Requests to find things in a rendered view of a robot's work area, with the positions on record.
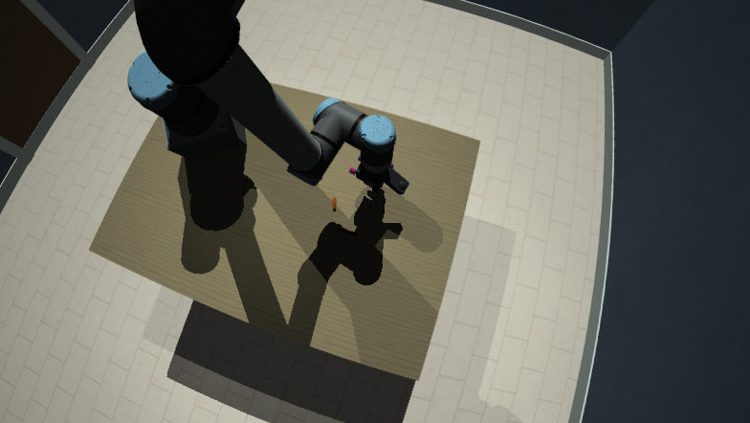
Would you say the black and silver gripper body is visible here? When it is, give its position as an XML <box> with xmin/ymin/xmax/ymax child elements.
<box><xmin>356</xmin><ymin>155</ymin><xmax>383</xmax><ymax>187</ymax></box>

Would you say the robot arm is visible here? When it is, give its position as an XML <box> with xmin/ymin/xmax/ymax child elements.
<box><xmin>127</xmin><ymin>0</ymin><xmax>409</xmax><ymax>194</ymax></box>

